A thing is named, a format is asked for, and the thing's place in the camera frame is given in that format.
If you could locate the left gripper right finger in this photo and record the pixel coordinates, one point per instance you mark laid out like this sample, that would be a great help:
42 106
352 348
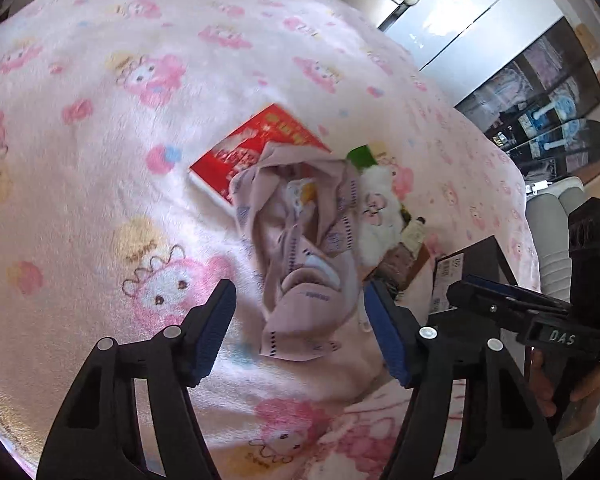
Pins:
419 358

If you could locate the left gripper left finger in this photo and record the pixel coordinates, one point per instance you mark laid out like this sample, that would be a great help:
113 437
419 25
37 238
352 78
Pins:
96 435

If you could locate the pink printed cloth bag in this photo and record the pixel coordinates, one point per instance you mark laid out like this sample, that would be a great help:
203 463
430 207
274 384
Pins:
297 210

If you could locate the person's right hand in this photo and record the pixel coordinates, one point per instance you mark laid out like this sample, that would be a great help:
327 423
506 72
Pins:
587 390

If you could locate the black cardboard storage box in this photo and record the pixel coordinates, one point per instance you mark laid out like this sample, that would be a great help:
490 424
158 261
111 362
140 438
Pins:
502 435

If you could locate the grey padded headboard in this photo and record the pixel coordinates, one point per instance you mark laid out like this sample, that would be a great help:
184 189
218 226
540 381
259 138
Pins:
547 213

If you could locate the small cream bottle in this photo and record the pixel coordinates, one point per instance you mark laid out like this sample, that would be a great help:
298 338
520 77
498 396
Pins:
414 234

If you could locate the white plush toy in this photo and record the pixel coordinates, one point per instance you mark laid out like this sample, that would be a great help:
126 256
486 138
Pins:
379 211

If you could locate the black glass display cabinet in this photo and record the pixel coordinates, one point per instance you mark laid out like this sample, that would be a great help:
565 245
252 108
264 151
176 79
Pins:
535 109

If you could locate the green snack packet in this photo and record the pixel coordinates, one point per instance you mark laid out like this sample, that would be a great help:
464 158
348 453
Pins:
362 157

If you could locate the red packet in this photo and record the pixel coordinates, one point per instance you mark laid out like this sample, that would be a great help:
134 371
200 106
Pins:
243 148

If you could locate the grey wardrobe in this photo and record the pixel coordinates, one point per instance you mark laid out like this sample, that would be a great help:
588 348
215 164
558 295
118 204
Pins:
460 44

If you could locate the pink cartoon print blanket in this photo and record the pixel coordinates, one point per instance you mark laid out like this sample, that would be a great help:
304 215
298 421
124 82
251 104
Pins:
105 105

